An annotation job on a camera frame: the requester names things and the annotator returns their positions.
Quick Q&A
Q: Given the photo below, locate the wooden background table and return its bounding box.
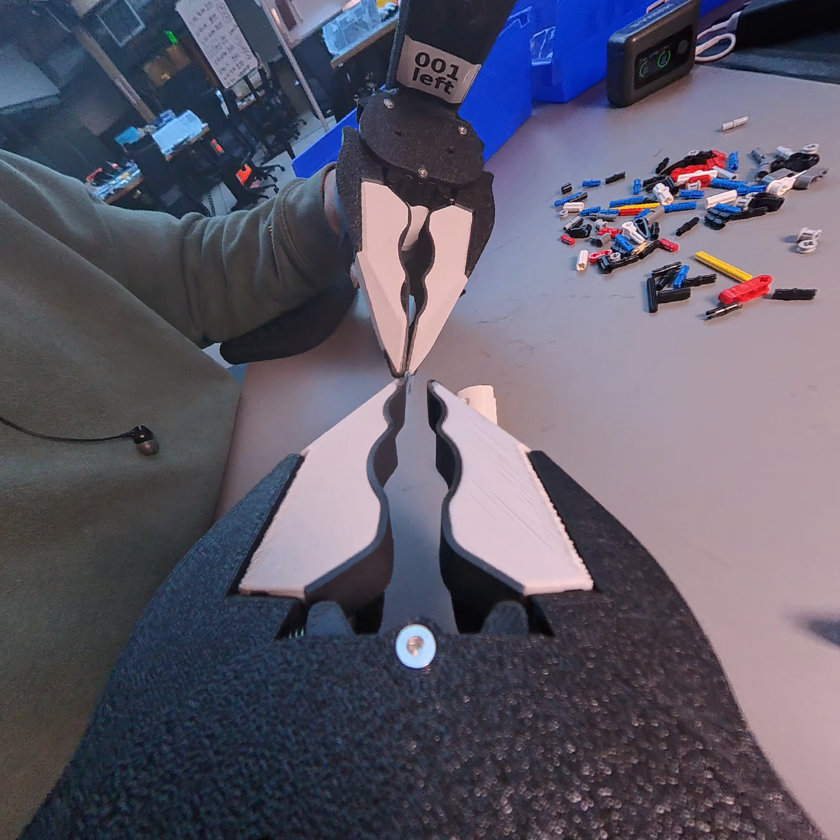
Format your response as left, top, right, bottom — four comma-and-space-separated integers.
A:
330, 18, 399, 70

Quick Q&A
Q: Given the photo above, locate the black power adapter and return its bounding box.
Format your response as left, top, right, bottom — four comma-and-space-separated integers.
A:
736, 0, 840, 48

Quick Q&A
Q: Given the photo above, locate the white notice board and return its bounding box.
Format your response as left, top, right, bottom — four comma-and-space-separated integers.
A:
175, 0, 259, 90

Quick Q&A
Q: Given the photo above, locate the black drawstring toggle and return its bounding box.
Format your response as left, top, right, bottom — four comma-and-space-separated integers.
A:
0, 413, 161, 458

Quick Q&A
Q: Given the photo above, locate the person's left forearm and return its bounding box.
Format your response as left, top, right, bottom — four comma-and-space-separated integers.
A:
98, 164, 352, 350

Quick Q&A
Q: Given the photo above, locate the person's left hand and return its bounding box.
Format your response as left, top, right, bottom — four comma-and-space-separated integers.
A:
323, 169, 350, 236

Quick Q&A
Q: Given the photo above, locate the person's green sweatshirt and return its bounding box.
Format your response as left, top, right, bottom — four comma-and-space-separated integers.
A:
0, 147, 245, 824

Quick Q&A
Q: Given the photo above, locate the white toy panel piece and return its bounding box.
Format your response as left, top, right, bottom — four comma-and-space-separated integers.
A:
457, 385, 501, 427

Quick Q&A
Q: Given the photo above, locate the pile of small toy bricks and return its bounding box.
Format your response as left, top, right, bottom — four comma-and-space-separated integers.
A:
554, 115, 825, 321

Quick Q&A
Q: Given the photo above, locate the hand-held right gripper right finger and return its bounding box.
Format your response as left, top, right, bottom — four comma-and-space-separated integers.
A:
427, 379, 595, 597

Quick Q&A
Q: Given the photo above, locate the whiteboard on stand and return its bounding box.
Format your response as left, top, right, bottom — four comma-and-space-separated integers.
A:
259, 0, 350, 133

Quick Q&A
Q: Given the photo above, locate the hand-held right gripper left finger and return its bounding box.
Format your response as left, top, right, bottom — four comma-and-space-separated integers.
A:
238, 382, 401, 599

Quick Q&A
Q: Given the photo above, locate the white cord loop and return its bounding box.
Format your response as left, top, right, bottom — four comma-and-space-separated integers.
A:
693, 10, 744, 63

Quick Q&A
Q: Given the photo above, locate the black orange office chair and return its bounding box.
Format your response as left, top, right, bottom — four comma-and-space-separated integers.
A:
231, 161, 284, 201

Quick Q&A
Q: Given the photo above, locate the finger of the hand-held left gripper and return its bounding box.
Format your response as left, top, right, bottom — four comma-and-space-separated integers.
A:
407, 205, 475, 374
357, 180, 417, 378

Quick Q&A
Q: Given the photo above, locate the black cube camera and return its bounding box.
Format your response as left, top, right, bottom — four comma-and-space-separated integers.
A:
606, 0, 702, 109

